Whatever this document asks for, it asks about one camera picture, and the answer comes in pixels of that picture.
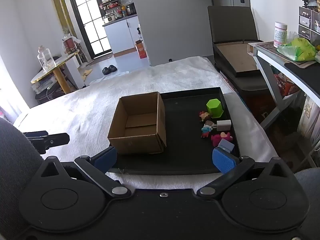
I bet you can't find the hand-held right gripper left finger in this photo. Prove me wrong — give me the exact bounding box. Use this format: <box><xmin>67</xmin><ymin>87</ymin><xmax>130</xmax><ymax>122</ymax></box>
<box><xmin>35</xmin><ymin>146</ymin><xmax>132</xmax><ymax>199</ymax></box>

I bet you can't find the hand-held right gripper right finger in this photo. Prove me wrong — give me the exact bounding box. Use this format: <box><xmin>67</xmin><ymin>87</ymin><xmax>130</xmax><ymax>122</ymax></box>
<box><xmin>196</xmin><ymin>147</ymin><xmax>297</xmax><ymax>200</ymax></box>

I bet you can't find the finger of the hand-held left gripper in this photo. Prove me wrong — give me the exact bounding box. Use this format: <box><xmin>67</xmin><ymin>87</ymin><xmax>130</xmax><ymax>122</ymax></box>
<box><xmin>23</xmin><ymin>130</ymin><xmax>48</xmax><ymax>138</ymax></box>
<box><xmin>25</xmin><ymin>133</ymin><xmax>70</xmax><ymax>155</ymax></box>

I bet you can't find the grey beige block toy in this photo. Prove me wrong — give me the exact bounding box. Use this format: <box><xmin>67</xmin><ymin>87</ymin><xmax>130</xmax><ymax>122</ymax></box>
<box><xmin>218</xmin><ymin>139</ymin><xmax>235</xmax><ymax>154</ymax></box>

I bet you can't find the pink toy animal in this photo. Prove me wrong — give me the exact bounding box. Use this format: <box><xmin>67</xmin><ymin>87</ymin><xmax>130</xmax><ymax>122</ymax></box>
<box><xmin>211</xmin><ymin>132</ymin><xmax>233</xmax><ymax>147</ymax></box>

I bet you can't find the red small toy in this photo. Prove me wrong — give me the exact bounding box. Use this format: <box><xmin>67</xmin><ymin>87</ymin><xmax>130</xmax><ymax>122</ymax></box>
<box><xmin>201</xmin><ymin>124</ymin><xmax>213</xmax><ymax>138</ymax></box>

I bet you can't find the brown cardboard box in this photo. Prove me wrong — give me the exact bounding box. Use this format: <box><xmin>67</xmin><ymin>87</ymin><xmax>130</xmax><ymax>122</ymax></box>
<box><xmin>107</xmin><ymin>92</ymin><xmax>167</xmax><ymax>155</ymax></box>

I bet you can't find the black tray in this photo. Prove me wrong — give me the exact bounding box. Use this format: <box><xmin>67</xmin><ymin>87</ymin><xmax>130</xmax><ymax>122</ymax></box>
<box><xmin>106</xmin><ymin>87</ymin><xmax>241</xmax><ymax>175</ymax></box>

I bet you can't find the person's left leg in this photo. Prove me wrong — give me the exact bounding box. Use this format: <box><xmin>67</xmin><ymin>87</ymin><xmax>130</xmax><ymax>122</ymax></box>
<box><xmin>0</xmin><ymin>117</ymin><xmax>45</xmax><ymax>233</ymax></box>

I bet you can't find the person's leg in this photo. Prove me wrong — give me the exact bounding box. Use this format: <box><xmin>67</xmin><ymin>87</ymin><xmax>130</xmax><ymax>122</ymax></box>
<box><xmin>0</xmin><ymin>117</ymin><xmax>45</xmax><ymax>233</ymax></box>
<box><xmin>294</xmin><ymin>169</ymin><xmax>320</xmax><ymax>230</ymax></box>

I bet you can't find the brown-haired small figurine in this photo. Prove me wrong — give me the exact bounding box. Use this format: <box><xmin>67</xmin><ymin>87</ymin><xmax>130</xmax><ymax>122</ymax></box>
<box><xmin>199</xmin><ymin>110</ymin><xmax>213</xmax><ymax>122</ymax></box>

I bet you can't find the white fluffy blanket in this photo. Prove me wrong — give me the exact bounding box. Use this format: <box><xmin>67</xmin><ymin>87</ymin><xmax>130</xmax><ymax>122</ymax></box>
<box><xmin>12</xmin><ymin>56</ymin><xmax>279</xmax><ymax>189</ymax></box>

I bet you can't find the green hexagonal cup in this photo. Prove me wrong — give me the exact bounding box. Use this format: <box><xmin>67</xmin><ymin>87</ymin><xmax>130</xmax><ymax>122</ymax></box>
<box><xmin>206</xmin><ymin>99</ymin><xmax>225</xmax><ymax>119</ymax></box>

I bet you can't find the round table with gold edge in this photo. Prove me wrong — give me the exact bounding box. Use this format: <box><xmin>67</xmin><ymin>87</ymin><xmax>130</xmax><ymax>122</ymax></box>
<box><xmin>30</xmin><ymin>50</ymin><xmax>80</xmax><ymax>94</ymax></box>

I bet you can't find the clear glass bottle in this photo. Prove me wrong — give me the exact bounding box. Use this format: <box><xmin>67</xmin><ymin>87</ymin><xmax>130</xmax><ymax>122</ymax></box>
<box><xmin>37</xmin><ymin>45</ymin><xmax>55</xmax><ymax>72</ymax></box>

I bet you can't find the person's right leg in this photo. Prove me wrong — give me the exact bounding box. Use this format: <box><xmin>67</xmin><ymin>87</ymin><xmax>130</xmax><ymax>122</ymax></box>
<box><xmin>294</xmin><ymin>169</ymin><xmax>320</xmax><ymax>230</ymax></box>

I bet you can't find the red box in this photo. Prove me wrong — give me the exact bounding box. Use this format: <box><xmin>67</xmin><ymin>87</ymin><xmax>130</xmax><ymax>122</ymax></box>
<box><xmin>62</xmin><ymin>36</ymin><xmax>77</xmax><ymax>54</ymax></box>

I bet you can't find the patterned cloth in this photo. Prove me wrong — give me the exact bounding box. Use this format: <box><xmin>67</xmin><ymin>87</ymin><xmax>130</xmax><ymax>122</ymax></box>
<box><xmin>297</xmin><ymin>97</ymin><xmax>320</xmax><ymax>155</ymax></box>

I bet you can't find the orange basket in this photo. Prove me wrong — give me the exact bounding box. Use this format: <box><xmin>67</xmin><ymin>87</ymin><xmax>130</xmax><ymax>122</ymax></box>
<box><xmin>274</xmin><ymin>74</ymin><xmax>300</xmax><ymax>97</ymax></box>

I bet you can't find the white desk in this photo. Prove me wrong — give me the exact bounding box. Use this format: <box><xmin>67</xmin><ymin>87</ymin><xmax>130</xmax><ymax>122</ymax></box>
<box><xmin>247</xmin><ymin>41</ymin><xmax>320</xmax><ymax>130</ymax></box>

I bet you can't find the orange cardboard box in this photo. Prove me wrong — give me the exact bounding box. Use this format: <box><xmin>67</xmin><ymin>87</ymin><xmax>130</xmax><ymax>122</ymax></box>
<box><xmin>135</xmin><ymin>40</ymin><xmax>147</xmax><ymax>59</ymax></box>

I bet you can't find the black desk mat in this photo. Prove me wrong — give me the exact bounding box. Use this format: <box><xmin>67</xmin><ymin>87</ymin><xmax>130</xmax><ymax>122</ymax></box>
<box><xmin>285</xmin><ymin>60</ymin><xmax>320</xmax><ymax>94</ymax></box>

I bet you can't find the black framed glass door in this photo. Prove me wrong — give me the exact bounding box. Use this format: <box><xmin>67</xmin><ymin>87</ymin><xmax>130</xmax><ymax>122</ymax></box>
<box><xmin>68</xmin><ymin>0</ymin><xmax>113</xmax><ymax>58</ymax></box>

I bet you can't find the brown patterned board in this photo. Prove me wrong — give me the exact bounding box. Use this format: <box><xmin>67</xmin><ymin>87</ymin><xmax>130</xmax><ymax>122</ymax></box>
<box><xmin>255</xmin><ymin>41</ymin><xmax>285</xmax><ymax>53</ymax></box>

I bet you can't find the white kitchen cabinet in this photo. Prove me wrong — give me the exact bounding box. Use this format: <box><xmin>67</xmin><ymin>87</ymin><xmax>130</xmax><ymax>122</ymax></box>
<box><xmin>102</xmin><ymin>15</ymin><xmax>140</xmax><ymax>55</ymax></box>

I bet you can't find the green plastic bag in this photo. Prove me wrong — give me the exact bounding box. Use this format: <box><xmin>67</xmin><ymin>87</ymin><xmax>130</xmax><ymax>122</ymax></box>
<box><xmin>277</xmin><ymin>37</ymin><xmax>317</xmax><ymax>62</ymax></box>

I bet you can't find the dark grey headboard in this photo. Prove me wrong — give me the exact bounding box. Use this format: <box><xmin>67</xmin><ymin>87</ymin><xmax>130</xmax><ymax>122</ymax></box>
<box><xmin>207</xmin><ymin>6</ymin><xmax>259</xmax><ymax>44</ymax></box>

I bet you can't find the white jar with pink label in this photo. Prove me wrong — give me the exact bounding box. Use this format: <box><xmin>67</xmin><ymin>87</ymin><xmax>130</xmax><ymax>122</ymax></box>
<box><xmin>274</xmin><ymin>21</ymin><xmax>288</xmax><ymax>48</ymax></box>

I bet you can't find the grey drawer organizer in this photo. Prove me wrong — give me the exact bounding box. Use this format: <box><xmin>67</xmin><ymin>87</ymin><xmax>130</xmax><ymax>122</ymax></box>
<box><xmin>299</xmin><ymin>5</ymin><xmax>320</xmax><ymax>42</ymax></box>

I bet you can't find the yellow wooden frame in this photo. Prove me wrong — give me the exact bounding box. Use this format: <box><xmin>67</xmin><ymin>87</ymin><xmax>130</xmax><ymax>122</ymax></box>
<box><xmin>51</xmin><ymin>0</ymin><xmax>75</xmax><ymax>38</ymax></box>

